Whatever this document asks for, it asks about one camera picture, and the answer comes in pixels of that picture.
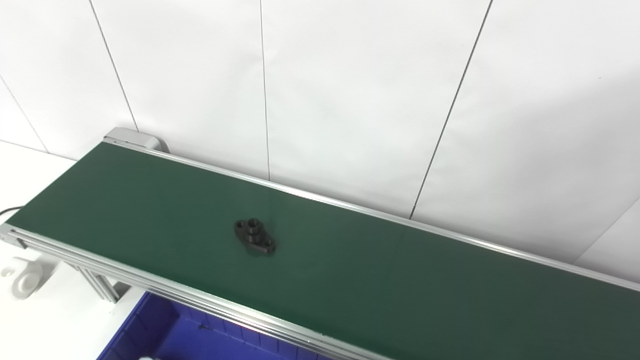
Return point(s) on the green conveyor belt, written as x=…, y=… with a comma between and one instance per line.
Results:
x=350, y=260
x=100, y=266

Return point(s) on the blue plastic bin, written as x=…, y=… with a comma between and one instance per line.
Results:
x=200, y=340

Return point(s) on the grey conveyor end housing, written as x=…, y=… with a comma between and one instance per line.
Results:
x=132, y=137

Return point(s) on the black flange part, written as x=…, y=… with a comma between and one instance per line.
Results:
x=255, y=237

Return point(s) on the white block part with hole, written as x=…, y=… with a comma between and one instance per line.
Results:
x=22, y=280

